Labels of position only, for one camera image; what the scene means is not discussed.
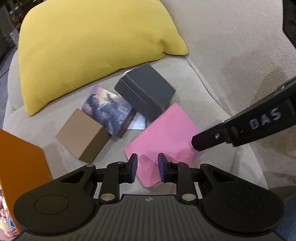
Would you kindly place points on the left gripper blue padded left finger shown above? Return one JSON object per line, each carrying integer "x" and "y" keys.
{"x": 132, "y": 167}

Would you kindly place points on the orange storage box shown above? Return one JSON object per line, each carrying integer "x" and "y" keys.
{"x": 23, "y": 168}

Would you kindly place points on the white paper sheet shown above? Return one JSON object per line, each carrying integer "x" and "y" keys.
{"x": 138, "y": 122}

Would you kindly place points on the beige sofa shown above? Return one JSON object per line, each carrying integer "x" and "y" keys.
{"x": 238, "y": 54}

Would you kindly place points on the pink notebook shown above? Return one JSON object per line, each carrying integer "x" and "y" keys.
{"x": 171, "y": 134}

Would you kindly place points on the yellow cushion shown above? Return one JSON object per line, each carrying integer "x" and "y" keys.
{"x": 64, "y": 45}

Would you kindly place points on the brown cardboard box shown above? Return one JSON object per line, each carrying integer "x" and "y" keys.
{"x": 83, "y": 137}

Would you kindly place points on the illustrated photo card book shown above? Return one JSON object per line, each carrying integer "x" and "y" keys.
{"x": 112, "y": 111}

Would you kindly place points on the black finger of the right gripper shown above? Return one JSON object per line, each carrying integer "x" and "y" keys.
{"x": 210, "y": 138}

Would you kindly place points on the black gift box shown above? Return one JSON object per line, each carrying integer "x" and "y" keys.
{"x": 146, "y": 91}

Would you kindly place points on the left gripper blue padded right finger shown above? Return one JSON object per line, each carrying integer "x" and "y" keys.
{"x": 162, "y": 166}

